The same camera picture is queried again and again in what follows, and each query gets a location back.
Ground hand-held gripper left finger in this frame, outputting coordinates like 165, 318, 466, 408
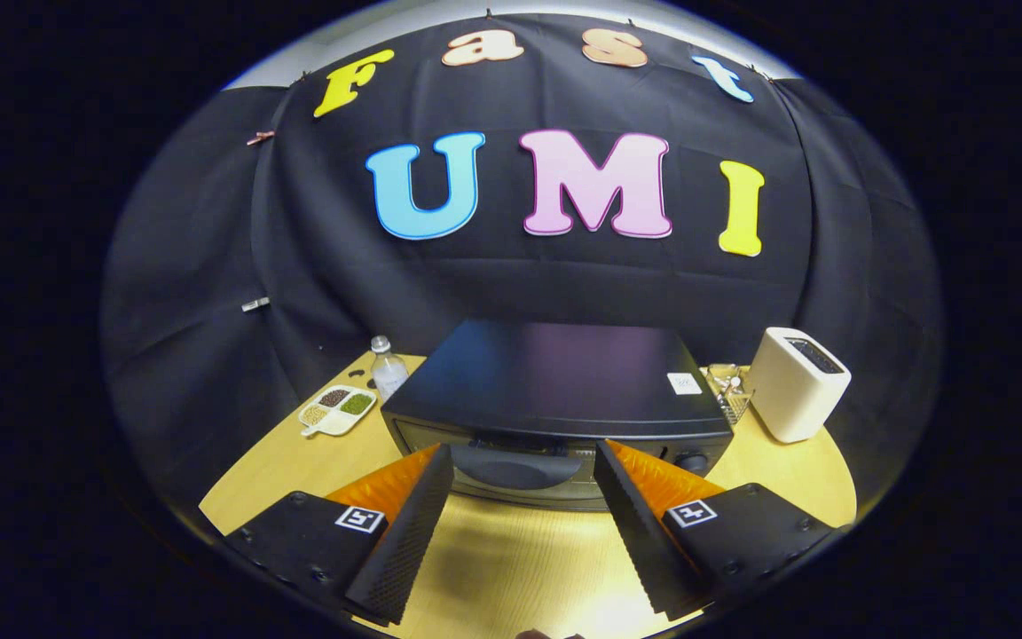
227, 442, 456, 627

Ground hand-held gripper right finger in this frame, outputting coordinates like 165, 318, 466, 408
594, 439, 836, 622

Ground black toaster oven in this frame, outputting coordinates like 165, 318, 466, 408
381, 319, 735, 513

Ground white toaster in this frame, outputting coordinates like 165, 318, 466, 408
748, 327, 853, 444

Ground white divided dish with beans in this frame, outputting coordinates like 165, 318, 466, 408
298, 384, 378, 438

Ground clear plastic bottle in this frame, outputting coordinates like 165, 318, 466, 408
370, 335, 410, 402

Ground black backdrop cloth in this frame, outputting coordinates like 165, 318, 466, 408
101, 13, 945, 516

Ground metal wire basket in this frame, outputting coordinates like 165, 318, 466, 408
704, 362, 755, 427

